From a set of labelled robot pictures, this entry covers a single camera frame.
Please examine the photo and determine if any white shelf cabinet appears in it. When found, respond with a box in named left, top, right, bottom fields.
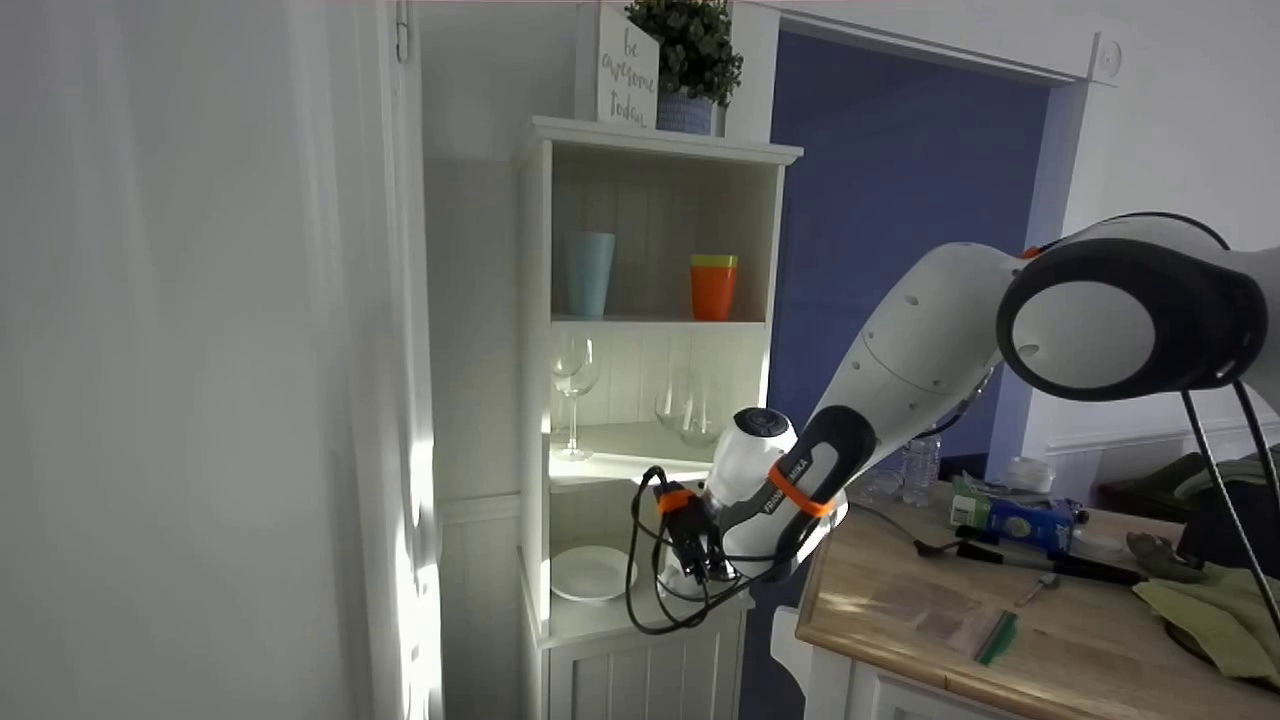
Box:
left=512, top=112, right=809, bottom=720

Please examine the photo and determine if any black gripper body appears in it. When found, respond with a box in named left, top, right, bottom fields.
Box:
left=651, top=486, right=734, bottom=592

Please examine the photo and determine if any clear wine glass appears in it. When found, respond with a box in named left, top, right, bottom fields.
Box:
left=549, top=331, right=604, bottom=463

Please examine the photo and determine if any black spatula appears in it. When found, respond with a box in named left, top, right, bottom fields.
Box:
left=915, top=528, right=1147, bottom=588

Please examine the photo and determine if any white sign with writing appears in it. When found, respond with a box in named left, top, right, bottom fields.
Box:
left=590, top=5, right=663, bottom=136

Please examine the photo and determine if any long black arm cable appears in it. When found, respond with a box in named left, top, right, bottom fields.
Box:
left=1178, top=376, right=1280, bottom=647

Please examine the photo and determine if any light blue plastic cup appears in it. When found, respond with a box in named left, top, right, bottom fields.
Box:
left=558, top=229, right=619, bottom=323

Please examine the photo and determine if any orange plastic cup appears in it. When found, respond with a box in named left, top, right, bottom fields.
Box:
left=684, top=266, right=740, bottom=323

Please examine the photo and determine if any blue green carton box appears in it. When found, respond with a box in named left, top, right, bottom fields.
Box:
left=946, top=480, right=1089, bottom=557

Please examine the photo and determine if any clear drinking glass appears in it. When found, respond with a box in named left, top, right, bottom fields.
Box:
left=651, top=376, right=730, bottom=452

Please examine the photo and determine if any white plate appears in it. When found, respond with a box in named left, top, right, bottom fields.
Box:
left=549, top=539, right=637, bottom=610

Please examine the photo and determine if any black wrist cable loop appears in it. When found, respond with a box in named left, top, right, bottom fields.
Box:
left=619, top=463, right=753, bottom=639

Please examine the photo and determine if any small clear glass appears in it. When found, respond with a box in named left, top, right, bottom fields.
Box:
left=898, top=437, right=946, bottom=514

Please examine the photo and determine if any green potted plant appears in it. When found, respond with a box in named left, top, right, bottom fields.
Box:
left=619, top=0, right=747, bottom=140

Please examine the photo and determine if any olive green cloth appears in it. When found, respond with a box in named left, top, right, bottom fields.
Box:
left=1128, top=563, right=1280, bottom=692

